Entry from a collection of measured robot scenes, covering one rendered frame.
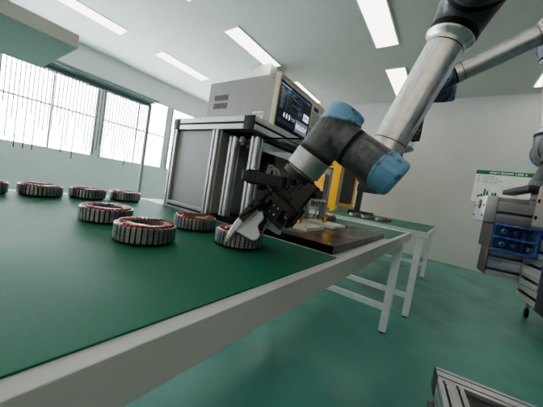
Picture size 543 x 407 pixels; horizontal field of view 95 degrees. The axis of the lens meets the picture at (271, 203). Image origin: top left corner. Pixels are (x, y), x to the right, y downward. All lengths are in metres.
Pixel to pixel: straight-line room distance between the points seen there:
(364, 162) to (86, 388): 0.45
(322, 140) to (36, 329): 0.45
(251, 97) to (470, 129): 5.64
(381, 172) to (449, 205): 5.69
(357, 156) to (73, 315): 0.44
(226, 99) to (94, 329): 1.02
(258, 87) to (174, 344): 0.94
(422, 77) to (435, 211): 5.56
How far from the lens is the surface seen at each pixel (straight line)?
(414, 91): 0.65
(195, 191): 1.01
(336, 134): 0.49
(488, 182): 6.21
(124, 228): 0.51
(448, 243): 6.17
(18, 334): 0.29
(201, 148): 1.01
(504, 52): 1.36
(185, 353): 0.30
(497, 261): 1.16
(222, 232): 0.55
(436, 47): 0.69
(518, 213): 1.16
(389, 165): 0.48
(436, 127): 6.43
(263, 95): 1.04
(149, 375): 0.28
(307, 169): 0.49
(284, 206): 0.50
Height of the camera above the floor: 0.89
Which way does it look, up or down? 3 degrees down
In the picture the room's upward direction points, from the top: 9 degrees clockwise
